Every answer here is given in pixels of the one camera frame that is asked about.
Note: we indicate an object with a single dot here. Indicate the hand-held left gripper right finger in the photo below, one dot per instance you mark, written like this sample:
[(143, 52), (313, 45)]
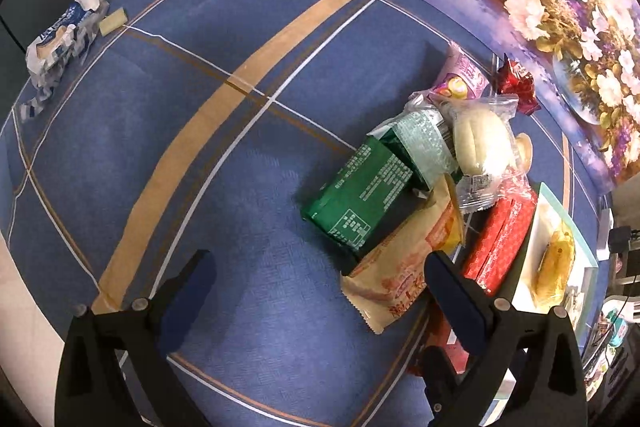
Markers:
[(450, 287)]

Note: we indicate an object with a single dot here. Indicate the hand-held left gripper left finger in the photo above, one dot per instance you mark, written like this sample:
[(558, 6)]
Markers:
[(197, 277)]

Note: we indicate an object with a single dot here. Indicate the beige snack packet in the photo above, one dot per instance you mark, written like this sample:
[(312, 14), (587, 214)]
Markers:
[(400, 267)]

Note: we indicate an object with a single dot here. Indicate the long red snack packet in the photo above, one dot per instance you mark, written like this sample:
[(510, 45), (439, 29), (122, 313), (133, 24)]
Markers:
[(500, 237)]

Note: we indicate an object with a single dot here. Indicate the white box with teal rim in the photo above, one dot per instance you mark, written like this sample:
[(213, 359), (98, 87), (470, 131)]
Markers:
[(540, 222)]

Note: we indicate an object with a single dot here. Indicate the dark green snack packet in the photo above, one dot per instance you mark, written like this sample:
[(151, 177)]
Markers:
[(360, 197)]

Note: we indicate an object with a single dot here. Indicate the pale green snack packet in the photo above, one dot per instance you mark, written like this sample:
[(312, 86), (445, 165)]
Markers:
[(422, 142)]

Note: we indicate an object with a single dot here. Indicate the white bun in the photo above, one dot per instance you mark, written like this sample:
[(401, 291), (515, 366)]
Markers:
[(482, 142)]

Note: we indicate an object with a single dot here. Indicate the red glossy snack packet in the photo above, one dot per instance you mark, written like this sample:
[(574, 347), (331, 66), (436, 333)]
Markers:
[(457, 359)]

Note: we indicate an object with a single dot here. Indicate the yellow snack packet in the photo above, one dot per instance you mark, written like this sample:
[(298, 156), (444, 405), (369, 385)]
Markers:
[(552, 267)]

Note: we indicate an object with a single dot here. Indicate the cream pudding cup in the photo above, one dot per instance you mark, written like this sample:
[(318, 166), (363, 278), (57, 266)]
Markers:
[(525, 152)]

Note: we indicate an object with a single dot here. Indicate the white power adapter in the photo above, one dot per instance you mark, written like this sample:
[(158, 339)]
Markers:
[(606, 227)]

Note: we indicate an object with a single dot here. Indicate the blue plaid tablecloth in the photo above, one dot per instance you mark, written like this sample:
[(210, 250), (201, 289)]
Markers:
[(200, 107)]

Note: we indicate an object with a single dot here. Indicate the black device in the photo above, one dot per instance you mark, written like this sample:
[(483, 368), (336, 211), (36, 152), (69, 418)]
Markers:
[(622, 239)]

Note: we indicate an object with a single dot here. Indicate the red crinkled candy packet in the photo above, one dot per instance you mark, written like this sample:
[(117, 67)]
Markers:
[(515, 87)]

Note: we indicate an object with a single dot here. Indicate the pink snack packet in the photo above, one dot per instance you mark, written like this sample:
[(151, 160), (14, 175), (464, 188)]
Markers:
[(462, 74)]

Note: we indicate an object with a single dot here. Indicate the small pale yellow block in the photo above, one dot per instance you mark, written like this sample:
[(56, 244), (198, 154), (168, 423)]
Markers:
[(112, 22)]

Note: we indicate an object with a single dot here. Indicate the blue white crumpled wrapper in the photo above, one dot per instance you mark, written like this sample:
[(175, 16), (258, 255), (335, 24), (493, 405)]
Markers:
[(55, 42)]

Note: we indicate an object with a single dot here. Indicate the floral painting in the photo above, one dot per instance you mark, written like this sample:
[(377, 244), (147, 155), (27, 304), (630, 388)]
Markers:
[(550, 7)]

